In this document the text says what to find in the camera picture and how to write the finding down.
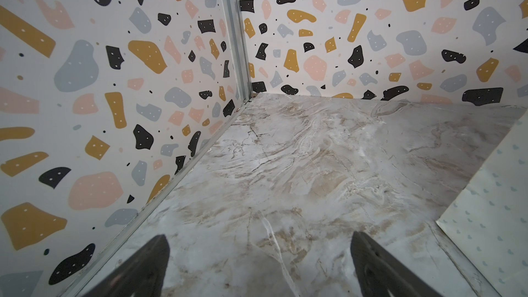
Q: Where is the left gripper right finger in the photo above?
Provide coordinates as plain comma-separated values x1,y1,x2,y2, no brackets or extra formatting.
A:
350,231,440,296

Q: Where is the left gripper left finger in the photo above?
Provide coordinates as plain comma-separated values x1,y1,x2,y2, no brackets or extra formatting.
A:
85,235,170,297

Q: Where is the white cartoon paper bag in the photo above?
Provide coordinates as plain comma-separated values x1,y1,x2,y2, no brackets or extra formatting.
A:
437,115,527,296

